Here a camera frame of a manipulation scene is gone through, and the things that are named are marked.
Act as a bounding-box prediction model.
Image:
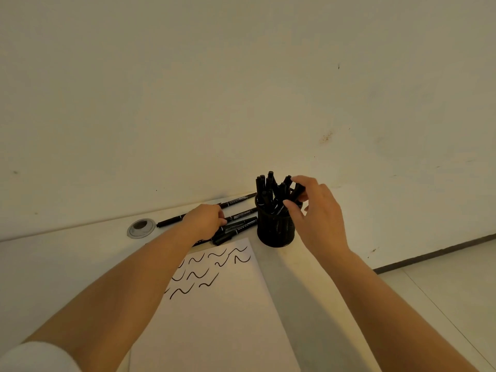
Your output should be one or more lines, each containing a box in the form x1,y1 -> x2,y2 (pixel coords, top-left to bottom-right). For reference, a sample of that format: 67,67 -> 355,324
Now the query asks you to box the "person's right hand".
283,175 -> 352,264

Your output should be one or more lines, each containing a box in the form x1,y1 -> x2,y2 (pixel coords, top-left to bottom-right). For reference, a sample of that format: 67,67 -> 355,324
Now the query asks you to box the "person's left hand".
180,204 -> 228,242

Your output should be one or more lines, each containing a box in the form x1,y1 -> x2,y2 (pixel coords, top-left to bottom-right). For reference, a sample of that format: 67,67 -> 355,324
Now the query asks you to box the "black marker pen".
212,221 -> 259,245
156,193 -> 257,228
192,217 -> 259,246
224,207 -> 259,224
289,183 -> 307,206

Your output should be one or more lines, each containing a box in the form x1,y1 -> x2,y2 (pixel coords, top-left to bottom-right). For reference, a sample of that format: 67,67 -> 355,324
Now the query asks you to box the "person's right forearm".
310,249 -> 479,372

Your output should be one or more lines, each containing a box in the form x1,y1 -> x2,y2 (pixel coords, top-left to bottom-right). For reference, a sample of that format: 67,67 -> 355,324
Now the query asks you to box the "person's left forearm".
23,225 -> 199,372

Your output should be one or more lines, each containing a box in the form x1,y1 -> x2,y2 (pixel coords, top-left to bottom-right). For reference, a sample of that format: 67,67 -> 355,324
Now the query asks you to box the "black mesh pen holder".
256,203 -> 297,249

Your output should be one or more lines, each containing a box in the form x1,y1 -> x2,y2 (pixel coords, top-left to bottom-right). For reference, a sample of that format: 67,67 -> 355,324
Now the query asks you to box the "bunch of black markers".
254,171 -> 304,218

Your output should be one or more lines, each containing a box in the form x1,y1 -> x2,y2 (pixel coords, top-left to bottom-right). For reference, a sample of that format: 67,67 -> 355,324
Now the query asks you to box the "white paper sheet with squiggles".
116,238 -> 301,372

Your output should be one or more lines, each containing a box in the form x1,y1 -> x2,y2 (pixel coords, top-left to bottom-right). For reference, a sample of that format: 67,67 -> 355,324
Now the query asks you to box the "white shirt sleeve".
0,341 -> 82,372

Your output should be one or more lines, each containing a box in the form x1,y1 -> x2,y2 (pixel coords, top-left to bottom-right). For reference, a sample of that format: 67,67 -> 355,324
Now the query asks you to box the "grey round cable grommet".
127,218 -> 156,239

